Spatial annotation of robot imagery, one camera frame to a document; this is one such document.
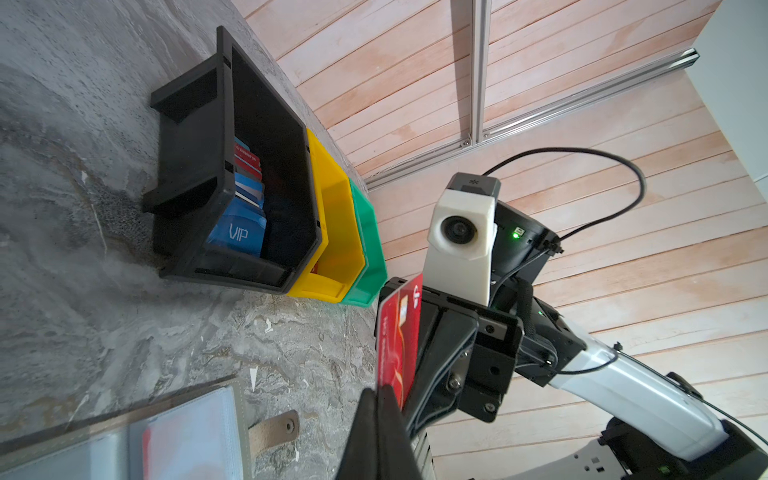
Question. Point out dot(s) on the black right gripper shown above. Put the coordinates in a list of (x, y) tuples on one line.
[(468, 353)]

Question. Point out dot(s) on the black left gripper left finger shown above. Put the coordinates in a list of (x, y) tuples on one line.
[(360, 458)]

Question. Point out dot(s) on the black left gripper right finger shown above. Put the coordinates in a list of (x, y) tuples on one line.
[(395, 457)]

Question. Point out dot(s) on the red credit card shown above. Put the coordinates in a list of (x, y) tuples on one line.
[(398, 326)]

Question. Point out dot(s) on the grey card holder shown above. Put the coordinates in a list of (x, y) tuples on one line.
[(199, 434)]

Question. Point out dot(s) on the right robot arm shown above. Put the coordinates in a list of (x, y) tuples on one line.
[(660, 426)]

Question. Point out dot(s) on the blue VIP card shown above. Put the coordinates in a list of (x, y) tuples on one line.
[(241, 228)]

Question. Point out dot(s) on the red card in black bin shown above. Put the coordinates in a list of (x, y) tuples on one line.
[(247, 163)]

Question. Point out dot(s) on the green plastic bin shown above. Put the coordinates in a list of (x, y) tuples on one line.
[(366, 287)]

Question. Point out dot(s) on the yellow plastic bin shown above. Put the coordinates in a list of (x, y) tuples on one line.
[(339, 260)]

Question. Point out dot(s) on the black plastic bin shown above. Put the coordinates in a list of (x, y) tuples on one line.
[(223, 100)]

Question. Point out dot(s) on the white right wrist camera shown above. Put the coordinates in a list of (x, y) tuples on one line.
[(461, 238)]

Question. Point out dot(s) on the horizontal aluminium rail back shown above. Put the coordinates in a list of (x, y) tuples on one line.
[(668, 64)]

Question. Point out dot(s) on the aluminium corner post right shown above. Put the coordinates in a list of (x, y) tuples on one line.
[(481, 22)]

